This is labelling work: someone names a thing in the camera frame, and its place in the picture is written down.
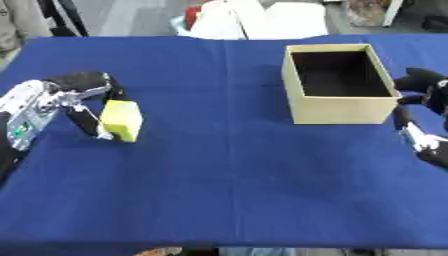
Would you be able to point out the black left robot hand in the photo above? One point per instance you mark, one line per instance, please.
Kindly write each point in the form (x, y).
(84, 81)

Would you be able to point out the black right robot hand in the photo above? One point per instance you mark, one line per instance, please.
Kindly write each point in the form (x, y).
(429, 90)

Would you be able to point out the yellow foam block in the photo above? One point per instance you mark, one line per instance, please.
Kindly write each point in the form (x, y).
(122, 120)

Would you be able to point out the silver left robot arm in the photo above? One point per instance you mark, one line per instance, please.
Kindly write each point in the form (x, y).
(29, 110)

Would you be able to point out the tan cardboard box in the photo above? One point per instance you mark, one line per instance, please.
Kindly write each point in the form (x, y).
(337, 100)

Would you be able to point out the black tripod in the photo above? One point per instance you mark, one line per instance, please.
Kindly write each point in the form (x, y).
(64, 16)

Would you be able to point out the person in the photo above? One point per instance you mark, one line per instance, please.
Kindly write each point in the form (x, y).
(17, 23)

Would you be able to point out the white bag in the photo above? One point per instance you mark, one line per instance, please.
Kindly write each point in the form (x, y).
(256, 20)

